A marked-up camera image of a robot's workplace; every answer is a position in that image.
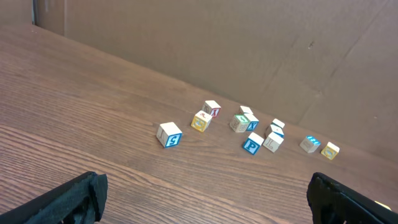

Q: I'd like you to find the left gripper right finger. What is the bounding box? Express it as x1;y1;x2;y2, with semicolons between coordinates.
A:
307;172;397;224

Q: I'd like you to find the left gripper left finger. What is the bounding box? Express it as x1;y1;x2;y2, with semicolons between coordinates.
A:
1;171;108;224

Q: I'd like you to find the wooden block yellow side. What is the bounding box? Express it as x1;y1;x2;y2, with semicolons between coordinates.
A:
191;110;212;133

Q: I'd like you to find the wooden block yellow edge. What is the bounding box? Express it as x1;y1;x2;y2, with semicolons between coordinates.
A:
321;142;340;160

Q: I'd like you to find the blue top wooden block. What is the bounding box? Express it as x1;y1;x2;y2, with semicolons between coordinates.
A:
299;136;321;153

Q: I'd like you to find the wooden block letter L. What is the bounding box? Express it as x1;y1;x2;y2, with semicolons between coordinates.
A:
262;132;284;152

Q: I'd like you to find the wooden block blue side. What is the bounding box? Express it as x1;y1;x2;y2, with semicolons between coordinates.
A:
265;124;284;138

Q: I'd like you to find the wooden block far blue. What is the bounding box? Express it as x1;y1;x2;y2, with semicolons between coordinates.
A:
272;118;285;129

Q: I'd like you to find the wooden block blue P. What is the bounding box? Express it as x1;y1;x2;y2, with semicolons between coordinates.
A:
243;133;264;155

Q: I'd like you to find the wooden block blue five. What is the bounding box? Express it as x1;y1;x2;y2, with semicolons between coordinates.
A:
156;122;183;148

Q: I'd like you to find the wooden block blue X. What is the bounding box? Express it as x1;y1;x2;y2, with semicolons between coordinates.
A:
244;113;259;131

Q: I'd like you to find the wooden block green four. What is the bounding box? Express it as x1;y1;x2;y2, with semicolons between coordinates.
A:
229;114;250;133

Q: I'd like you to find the plain top wooden block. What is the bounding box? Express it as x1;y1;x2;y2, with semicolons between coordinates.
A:
238;106;253;114

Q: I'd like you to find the cardboard backdrop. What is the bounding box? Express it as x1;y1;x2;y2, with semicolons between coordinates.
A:
1;0;397;161

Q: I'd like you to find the wooden block red letter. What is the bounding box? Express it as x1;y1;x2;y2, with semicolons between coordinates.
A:
201;100;221;117

